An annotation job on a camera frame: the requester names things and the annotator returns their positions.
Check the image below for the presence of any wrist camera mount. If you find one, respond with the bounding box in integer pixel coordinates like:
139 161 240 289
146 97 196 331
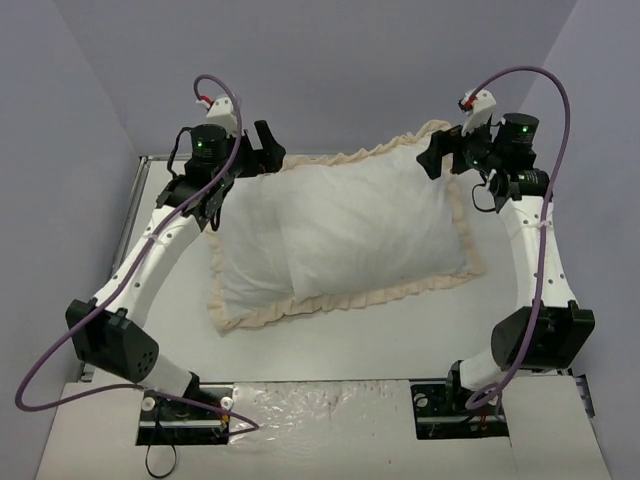
459 89 497 136
196 95 238 136

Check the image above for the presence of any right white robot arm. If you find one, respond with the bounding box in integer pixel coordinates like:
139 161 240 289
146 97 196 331
417 113 595 413

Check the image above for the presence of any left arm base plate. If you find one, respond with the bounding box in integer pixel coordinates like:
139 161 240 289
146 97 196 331
136 390 229 446

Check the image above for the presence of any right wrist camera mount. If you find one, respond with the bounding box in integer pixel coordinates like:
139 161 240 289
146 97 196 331
459 89 497 136

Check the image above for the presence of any black cable loop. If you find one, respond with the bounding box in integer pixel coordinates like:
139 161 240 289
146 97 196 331
144 422 180 479

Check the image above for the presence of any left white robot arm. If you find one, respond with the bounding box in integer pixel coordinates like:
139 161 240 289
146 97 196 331
65 120 286 418

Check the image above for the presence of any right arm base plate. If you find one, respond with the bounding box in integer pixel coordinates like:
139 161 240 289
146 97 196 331
410 380 509 441

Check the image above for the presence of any white pillowcase with cream ruffle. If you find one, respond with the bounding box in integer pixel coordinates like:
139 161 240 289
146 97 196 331
207 120 484 333

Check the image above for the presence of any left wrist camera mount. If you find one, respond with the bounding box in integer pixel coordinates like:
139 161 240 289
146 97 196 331
196 95 238 136

